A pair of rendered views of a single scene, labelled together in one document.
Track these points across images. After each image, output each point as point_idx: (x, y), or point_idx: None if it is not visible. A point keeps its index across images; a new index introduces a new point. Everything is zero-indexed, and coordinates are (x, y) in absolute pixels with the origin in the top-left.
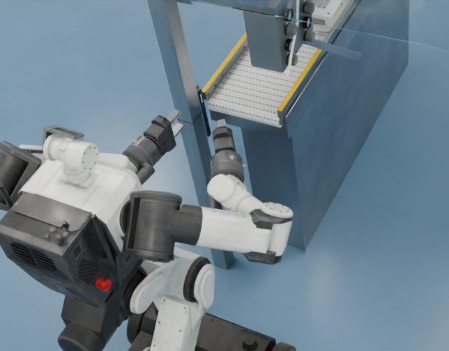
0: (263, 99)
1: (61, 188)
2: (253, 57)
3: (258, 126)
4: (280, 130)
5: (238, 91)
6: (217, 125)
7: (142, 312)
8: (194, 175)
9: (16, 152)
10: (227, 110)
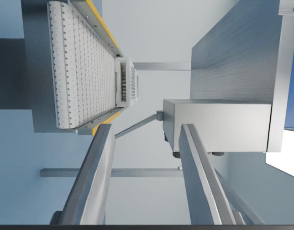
0: (85, 91)
1: None
2: (191, 109)
3: (41, 87)
4: (47, 122)
5: (84, 52)
6: (207, 154)
7: None
8: None
9: None
10: (61, 41)
